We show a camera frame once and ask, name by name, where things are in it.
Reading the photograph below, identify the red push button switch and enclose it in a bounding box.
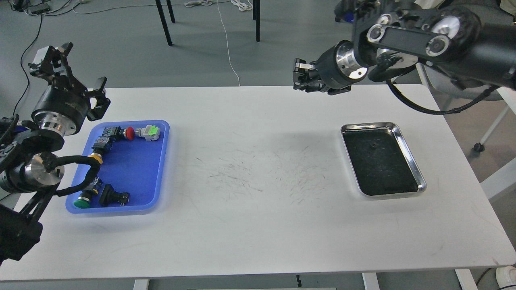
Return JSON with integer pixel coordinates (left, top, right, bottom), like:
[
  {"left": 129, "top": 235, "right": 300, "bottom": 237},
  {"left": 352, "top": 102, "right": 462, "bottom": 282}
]
[{"left": 101, "top": 126, "right": 136, "bottom": 141}]

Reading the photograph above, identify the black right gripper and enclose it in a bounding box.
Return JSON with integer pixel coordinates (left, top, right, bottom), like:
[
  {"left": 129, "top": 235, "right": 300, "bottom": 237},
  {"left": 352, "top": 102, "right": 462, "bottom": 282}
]
[{"left": 293, "top": 44, "right": 357, "bottom": 95}]

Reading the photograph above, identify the black selector switch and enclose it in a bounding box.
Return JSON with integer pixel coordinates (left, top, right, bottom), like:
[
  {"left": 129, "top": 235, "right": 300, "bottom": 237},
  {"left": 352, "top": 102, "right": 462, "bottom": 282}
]
[{"left": 98, "top": 184, "right": 130, "bottom": 207}]

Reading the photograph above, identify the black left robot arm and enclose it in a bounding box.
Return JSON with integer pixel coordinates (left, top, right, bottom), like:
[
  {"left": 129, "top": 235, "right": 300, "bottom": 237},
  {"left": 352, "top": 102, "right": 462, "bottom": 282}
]
[{"left": 0, "top": 42, "right": 110, "bottom": 261}]

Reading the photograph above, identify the black table leg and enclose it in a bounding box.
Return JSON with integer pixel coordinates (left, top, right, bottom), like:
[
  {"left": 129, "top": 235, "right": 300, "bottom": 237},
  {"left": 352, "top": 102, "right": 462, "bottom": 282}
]
[
  {"left": 252, "top": 0, "right": 260, "bottom": 42},
  {"left": 155, "top": 0, "right": 176, "bottom": 47}
]

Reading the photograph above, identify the white floor cable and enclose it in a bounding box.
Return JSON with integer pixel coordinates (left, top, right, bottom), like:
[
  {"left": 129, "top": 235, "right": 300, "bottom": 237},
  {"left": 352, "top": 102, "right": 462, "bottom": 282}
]
[{"left": 217, "top": 0, "right": 241, "bottom": 86}]

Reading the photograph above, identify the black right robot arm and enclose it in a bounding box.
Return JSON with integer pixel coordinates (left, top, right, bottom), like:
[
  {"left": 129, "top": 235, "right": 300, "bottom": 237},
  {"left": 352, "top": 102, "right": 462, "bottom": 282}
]
[{"left": 293, "top": 0, "right": 516, "bottom": 115}]

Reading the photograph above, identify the black floor cable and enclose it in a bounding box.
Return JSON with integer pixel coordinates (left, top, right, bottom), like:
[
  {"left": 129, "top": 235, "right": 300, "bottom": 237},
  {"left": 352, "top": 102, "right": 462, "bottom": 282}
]
[{"left": 12, "top": 12, "right": 45, "bottom": 117}]

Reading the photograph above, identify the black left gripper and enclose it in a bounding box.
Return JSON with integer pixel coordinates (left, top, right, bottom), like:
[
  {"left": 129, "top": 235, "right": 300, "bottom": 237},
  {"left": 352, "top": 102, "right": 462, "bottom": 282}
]
[{"left": 28, "top": 42, "right": 111, "bottom": 135}]

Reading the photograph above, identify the yellow push button switch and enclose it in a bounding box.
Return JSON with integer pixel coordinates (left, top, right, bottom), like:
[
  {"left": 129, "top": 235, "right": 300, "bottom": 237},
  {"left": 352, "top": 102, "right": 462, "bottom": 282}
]
[{"left": 89, "top": 136, "right": 113, "bottom": 164}]

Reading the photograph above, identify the green push button switch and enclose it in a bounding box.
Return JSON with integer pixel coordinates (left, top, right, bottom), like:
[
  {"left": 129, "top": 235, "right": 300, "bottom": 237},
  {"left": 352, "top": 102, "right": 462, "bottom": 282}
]
[{"left": 73, "top": 177, "right": 103, "bottom": 209}]

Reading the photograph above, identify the black table leg left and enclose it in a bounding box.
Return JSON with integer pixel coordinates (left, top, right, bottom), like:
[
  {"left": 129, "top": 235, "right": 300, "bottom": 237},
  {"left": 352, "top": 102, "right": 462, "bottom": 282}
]
[{"left": 155, "top": 0, "right": 176, "bottom": 47}]

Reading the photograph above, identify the silver metal tray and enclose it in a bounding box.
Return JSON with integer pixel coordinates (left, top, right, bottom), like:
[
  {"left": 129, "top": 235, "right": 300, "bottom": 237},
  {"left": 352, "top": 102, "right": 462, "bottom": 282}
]
[{"left": 340, "top": 122, "right": 427, "bottom": 199}]

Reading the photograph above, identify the green grey connector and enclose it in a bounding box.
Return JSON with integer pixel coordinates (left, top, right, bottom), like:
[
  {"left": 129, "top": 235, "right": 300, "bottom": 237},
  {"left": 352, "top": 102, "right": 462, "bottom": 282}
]
[{"left": 135, "top": 125, "right": 161, "bottom": 141}]

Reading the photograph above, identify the blue plastic tray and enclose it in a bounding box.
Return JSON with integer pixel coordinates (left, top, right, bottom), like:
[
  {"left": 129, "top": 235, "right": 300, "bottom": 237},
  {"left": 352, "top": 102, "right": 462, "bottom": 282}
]
[{"left": 65, "top": 120, "right": 170, "bottom": 215}]

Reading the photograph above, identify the black table leg right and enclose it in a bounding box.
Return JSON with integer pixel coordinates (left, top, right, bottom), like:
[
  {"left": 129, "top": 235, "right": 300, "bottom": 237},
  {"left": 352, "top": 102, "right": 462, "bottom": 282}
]
[{"left": 252, "top": 0, "right": 260, "bottom": 42}]

